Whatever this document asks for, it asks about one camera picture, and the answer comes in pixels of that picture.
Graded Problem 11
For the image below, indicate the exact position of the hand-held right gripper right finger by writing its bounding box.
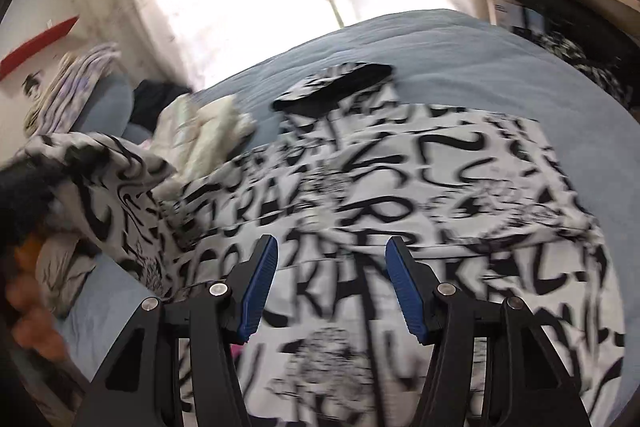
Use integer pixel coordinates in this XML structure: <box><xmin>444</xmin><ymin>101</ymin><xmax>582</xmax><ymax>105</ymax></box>
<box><xmin>384</xmin><ymin>236</ymin><xmax>593</xmax><ymax>427</ymax></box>

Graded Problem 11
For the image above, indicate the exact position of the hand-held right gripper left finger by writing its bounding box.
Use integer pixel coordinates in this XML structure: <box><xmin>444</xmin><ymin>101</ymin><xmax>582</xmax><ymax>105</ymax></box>
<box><xmin>74</xmin><ymin>234</ymin><xmax>279</xmax><ymax>427</ymax></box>

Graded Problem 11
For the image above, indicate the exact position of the white black printed hoodie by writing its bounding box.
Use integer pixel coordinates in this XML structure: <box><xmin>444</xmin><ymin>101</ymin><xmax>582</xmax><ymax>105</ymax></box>
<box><xmin>15</xmin><ymin>63</ymin><xmax>628</xmax><ymax>427</ymax></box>

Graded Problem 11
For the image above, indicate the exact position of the person's left hand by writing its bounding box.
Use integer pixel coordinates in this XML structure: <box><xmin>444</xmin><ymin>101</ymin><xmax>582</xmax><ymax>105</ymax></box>
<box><xmin>4</xmin><ymin>232</ymin><xmax>69</xmax><ymax>360</ymax></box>

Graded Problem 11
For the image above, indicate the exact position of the grey cloth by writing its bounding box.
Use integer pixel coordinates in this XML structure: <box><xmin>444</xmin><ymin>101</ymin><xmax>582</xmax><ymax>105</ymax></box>
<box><xmin>36</xmin><ymin>234</ymin><xmax>98</xmax><ymax>319</ymax></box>

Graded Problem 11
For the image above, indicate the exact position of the grey-blue pillow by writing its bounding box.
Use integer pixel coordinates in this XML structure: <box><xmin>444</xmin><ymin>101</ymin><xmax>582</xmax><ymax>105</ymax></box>
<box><xmin>119</xmin><ymin>121</ymin><xmax>153</xmax><ymax>148</ymax></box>
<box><xmin>72</xmin><ymin>71</ymin><xmax>135</xmax><ymax>142</ymax></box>

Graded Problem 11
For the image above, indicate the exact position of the folded purple floral blanket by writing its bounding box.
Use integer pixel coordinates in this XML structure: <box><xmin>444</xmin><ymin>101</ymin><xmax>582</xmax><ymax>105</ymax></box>
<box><xmin>24</xmin><ymin>42</ymin><xmax>122</xmax><ymax>138</ymax></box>

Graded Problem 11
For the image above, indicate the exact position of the white puffy jacket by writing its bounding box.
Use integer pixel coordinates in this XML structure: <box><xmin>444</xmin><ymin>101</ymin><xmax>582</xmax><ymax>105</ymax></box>
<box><xmin>149</xmin><ymin>94</ymin><xmax>257</xmax><ymax>190</ymax></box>

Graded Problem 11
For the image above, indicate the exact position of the black white patterned cloth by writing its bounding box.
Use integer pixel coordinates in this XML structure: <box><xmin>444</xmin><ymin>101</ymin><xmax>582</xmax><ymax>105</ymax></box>
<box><xmin>536</xmin><ymin>29</ymin><xmax>640</xmax><ymax>110</ymax></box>

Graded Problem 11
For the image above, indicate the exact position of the cartoon wall sticker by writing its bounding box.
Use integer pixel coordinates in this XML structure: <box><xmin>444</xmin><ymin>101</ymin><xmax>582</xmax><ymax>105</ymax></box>
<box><xmin>22</xmin><ymin>74</ymin><xmax>45</xmax><ymax>98</ymax></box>

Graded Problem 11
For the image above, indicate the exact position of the red wall shelf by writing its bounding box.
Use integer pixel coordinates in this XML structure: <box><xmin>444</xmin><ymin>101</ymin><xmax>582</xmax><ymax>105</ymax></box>
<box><xmin>0</xmin><ymin>16</ymin><xmax>81</xmax><ymax>81</ymax></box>

